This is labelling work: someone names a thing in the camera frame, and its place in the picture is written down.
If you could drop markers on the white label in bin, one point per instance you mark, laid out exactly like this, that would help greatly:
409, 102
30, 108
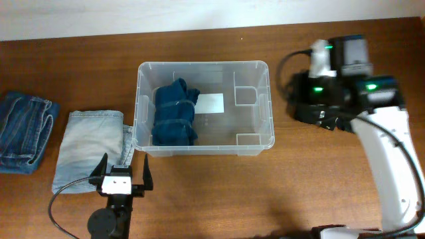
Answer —
210, 104

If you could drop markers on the dark blue folded jeans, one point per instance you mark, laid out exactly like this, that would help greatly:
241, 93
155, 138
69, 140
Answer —
26, 125

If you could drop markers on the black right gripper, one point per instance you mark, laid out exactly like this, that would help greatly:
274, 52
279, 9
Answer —
301, 94

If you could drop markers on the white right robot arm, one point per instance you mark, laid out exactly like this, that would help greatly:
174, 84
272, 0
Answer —
340, 91

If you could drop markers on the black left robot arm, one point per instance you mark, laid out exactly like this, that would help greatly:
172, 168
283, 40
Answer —
113, 221

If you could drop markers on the teal blue garment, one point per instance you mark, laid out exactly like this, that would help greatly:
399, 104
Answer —
174, 115

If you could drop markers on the light blue folded jeans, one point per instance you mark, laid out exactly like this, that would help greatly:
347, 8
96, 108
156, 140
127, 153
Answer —
87, 137

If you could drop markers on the clear plastic storage bin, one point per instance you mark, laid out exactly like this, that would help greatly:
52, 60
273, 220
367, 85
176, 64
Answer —
233, 114

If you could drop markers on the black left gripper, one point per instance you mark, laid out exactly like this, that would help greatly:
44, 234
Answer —
139, 190

